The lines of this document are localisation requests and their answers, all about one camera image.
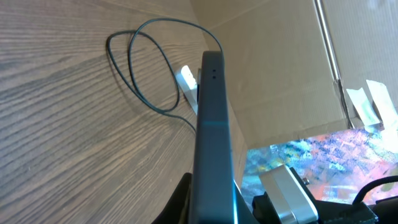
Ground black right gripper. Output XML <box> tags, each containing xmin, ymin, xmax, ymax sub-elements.
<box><xmin>252</xmin><ymin>167</ymin><xmax>397</xmax><ymax>224</ymax></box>

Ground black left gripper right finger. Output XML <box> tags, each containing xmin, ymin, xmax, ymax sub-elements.
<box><xmin>234</xmin><ymin>182</ymin><xmax>259</xmax><ymax>224</ymax></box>

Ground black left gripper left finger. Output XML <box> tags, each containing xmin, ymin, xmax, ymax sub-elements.
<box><xmin>152</xmin><ymin>172</ymin><xmax>192</xmax><ymax>224</ymax></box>

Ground blue smartphone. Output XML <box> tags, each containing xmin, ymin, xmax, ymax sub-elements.
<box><xmin>188</xmin><ymin>51</ymin><xmax>236</xmax><ymax>223</ymax></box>

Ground white power strip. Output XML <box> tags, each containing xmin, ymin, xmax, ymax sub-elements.
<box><xmin>175</xmin><ymin>65</ymin><xmax>198</xmax><ymax>114</ymax></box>

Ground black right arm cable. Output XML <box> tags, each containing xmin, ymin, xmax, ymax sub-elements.
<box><xmin>351</xmin><ymin>175</ymin><xmax>398</xmax><ymax>206</ymax></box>

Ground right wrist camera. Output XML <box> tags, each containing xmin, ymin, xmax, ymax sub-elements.
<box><xmin>259</xmin><ymin>165</ymin><xmax>318</xmax><ymax>224</ymax></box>

